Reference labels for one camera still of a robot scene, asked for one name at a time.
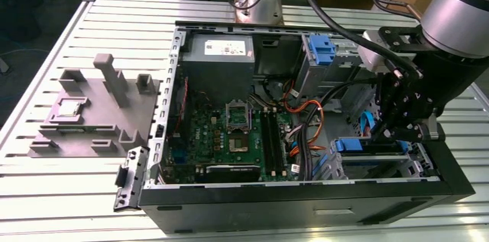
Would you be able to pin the black graphics card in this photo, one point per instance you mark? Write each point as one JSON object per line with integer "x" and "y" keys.
{"x": 233, "y": 174}

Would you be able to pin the green RAM stick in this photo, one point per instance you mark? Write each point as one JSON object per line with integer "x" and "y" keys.
{"x": 89, "y": 130}

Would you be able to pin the black RAM slot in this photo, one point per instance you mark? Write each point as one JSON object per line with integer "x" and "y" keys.
{"x": 280, "y": 144}
{"x": 269, "y": 142}

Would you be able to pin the grey case side bracket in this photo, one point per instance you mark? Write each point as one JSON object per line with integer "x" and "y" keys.
{"x": 134, "y": 179}

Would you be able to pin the CPU socket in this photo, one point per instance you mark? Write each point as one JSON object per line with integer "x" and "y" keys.
{"x": 241, "y": 144}

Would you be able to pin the silver CPU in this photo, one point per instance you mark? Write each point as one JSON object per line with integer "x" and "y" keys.
{"x": 69, "y": 109}

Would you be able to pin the black office chair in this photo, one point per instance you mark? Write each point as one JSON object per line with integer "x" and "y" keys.
{"x": 19, "y": 10}

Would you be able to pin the metal optical drive cage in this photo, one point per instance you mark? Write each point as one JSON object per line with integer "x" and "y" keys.
{"x": 313, "y": 81}

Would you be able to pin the light grey camera box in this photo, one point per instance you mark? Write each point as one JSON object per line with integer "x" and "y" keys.
{"x": 376, "y": 56}

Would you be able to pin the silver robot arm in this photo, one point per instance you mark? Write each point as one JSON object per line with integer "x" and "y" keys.
{"x": 455, "y": 10}

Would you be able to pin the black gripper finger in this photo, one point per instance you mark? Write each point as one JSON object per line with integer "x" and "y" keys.
{"x": 415, "y": 131}
{"x": 392, "y": 99}

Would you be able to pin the black PC case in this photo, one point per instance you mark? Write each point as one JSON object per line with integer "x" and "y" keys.
{"x": 268, "y": 210}

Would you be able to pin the green motherboard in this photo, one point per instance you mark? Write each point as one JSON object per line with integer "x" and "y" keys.
{"x": 207, "y": 139}

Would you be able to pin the blue drive latch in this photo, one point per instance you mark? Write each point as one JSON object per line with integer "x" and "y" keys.
{"x": 323, "y": 50}

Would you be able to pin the hard disk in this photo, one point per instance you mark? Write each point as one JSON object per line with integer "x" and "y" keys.
{"x": 348, "y": 146}

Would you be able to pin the metal disk bay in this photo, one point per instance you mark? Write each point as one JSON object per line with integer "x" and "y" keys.
{"x": 372, "y": 157}

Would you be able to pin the grey power supply unit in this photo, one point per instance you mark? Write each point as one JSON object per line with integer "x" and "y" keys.
{"x": 219, "y": 76}

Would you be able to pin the grey parts rack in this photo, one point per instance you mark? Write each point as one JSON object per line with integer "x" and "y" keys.
{"x": 100, "y": 122}

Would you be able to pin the metal locking lever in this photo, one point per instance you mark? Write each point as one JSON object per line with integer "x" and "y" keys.
{"x": 251, "y": 119}

